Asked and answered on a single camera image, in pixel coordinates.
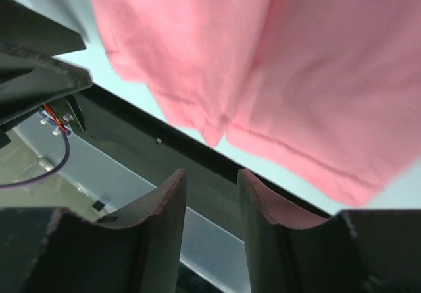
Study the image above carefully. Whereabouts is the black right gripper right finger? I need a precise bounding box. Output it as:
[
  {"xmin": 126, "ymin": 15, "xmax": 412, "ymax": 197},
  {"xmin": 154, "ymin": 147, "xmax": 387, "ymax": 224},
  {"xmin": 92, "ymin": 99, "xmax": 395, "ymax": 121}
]
[{"xmin": 237, "ymin": 169, "xmax": 420, "ymax": 292}]

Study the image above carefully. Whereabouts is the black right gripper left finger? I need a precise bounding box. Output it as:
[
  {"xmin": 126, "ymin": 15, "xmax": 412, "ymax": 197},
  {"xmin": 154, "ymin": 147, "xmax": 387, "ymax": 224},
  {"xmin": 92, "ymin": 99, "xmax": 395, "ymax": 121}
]
[{"xmin": 1, "ymin": 169, "xmax": 187, "ymax": 292}]

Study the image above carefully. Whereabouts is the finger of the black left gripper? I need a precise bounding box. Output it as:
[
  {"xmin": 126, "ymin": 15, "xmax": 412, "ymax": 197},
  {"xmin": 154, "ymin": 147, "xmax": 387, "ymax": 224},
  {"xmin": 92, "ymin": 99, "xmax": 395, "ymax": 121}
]
[
  {"xmin": 1, "ymin": 44, "xmax": 93, "ymax": 125},
  {"xmin": 1, "ymin": 0, "xmax": 86, "ymax": 55}
]

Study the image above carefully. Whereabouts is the pink t shirt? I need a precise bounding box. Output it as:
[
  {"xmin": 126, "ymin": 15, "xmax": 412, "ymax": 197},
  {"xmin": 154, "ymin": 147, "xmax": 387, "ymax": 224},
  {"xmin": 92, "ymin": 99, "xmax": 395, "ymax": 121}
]
[{"xmin": 92, "ymin": 0, "xmax": 420, "ymax": 206}]

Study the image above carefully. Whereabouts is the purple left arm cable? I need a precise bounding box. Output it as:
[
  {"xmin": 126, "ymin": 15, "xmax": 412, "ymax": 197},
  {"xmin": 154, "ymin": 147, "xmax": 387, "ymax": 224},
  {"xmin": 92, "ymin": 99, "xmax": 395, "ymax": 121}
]
[{"xmin": 0, "ymin": 131, "xmax": 72, "ymax": 190}]

